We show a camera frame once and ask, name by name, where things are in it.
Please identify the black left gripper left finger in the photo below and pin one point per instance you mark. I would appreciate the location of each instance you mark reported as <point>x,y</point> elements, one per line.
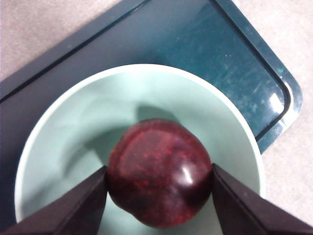
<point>61,213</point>

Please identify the teal ribbed bowl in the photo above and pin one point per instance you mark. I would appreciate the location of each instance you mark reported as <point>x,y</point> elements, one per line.
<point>73,122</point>

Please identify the dark purple plum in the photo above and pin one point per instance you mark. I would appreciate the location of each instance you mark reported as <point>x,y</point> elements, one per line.
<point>159,171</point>

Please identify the black rectangular tray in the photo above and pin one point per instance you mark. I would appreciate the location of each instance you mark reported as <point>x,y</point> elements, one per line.
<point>183,44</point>

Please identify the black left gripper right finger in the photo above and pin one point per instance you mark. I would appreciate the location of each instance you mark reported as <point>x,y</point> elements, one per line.
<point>249,213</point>

